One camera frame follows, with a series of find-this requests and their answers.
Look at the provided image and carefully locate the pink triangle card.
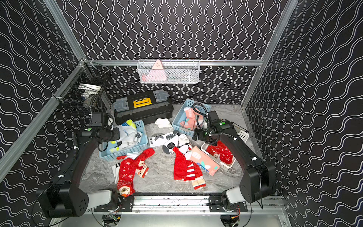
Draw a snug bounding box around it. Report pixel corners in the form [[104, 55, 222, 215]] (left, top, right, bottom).
[[146, 59, 167, 82]]

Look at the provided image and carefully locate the light blue right basket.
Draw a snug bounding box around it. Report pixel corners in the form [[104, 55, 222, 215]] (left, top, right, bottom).
[[172, 99, 211, 137]]

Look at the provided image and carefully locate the white grey patterned sock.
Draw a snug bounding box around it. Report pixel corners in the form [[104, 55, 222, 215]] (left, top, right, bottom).
[[148, 131, 180, 154]]

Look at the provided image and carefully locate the clear wall-mounted bin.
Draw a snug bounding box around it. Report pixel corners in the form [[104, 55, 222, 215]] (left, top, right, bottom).
[[137, 59, 200, 84]]

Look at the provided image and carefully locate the white perforated basket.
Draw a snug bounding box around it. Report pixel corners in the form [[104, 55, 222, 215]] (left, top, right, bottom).
[[200, 123, 249, 170]]

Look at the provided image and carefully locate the black wire wall basket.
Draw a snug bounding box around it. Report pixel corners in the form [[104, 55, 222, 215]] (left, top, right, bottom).
[[53, 62, 113, 116]]

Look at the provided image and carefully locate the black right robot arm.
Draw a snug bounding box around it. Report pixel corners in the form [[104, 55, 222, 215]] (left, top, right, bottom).
[[192, 119, 276, 207]]

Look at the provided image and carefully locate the white black-striped sock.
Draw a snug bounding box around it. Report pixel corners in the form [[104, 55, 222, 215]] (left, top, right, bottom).
[[178, 134, 192, 154]]

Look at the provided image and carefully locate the pink sock on table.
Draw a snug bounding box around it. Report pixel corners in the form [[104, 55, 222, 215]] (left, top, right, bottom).
[[189, 146, 220, 176]]

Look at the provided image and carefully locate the plain white sock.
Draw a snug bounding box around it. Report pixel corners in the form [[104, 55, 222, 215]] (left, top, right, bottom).
[[155, 118, 173, 129]]

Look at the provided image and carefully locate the red striped cuff sock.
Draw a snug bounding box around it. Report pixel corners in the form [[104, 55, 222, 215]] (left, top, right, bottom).
[[173, 147, 206, 190]]

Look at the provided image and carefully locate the white neon yellow sock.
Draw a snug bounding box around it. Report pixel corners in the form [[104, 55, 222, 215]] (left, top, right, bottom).
[[108, 120, 142, 153]]

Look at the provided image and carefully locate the red christmas sock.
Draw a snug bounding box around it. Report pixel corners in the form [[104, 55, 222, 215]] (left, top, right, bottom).
[[206, 141, 233, 165]]

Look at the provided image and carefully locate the light blue left basket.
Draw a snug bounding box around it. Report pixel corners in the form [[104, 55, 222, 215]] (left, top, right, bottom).
[[99, 120, 148, 161]]

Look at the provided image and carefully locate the black plastic toolbox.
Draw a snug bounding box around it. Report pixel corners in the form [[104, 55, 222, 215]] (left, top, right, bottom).
[[113, 89, 174, 125]]

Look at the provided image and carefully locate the light blue basket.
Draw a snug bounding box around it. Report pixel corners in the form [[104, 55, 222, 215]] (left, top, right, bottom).
[[172, 99, 211, 137], [99, 120, 148, 161]]

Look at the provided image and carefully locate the red santa sock front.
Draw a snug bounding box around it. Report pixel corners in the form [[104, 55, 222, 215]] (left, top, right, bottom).
[[117, 148, 155, 198]]

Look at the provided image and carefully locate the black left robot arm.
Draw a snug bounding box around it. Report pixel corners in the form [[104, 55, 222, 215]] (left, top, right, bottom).
[[36, 112, 120, 218]]

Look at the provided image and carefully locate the pink sock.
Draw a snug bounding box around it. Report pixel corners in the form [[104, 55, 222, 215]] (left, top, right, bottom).
[[179, 107, 207, 131], [189, 146, 220, 176]]

